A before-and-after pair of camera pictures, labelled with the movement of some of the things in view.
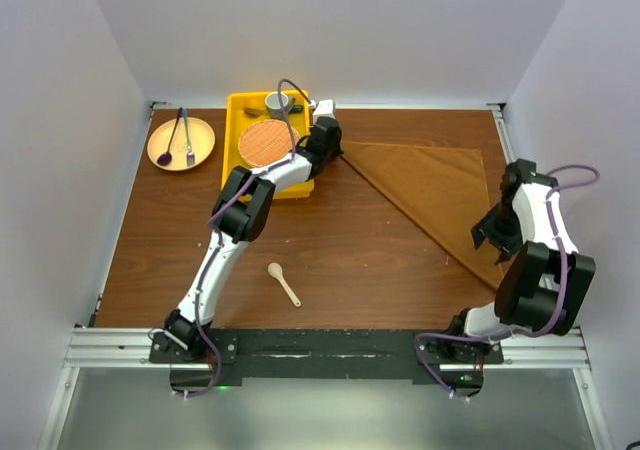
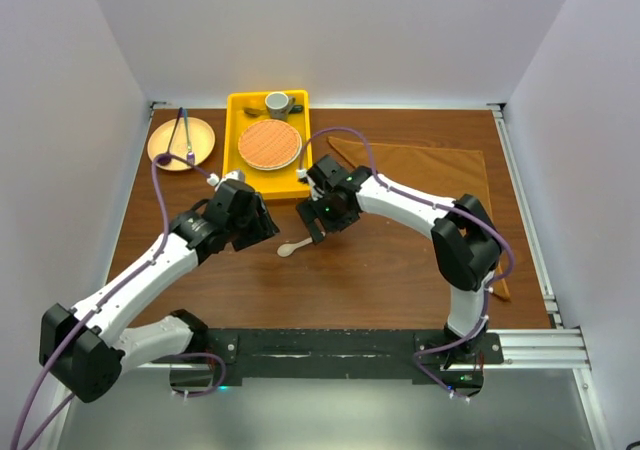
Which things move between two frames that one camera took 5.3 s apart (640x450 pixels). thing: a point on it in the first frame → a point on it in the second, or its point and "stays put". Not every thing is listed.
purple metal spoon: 166,158 stays put
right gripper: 507,245 → 310,210
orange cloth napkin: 444,189 stays put
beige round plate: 202,141 stays put
